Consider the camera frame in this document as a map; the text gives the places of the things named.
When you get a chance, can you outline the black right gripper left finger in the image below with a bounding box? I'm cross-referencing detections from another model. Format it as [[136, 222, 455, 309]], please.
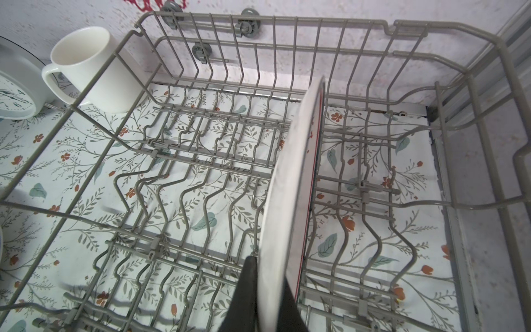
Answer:
[[218, 256, 258, 332]]

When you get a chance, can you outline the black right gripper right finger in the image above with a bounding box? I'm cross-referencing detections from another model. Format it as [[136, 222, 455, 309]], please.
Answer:
[[277, 279, 308, 332]]

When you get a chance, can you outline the grey wire dish rack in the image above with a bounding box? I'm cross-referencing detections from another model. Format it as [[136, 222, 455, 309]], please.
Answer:
[[1, 1, 530, 331]]

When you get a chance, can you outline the white ceramic mug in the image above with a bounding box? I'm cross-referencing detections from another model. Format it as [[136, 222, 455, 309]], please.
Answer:
[[41, 26, 149, 113]]

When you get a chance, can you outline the white twin bell alarm clock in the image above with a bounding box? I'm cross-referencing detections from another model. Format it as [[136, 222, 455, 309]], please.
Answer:
[[1, 37, 56, 120]]

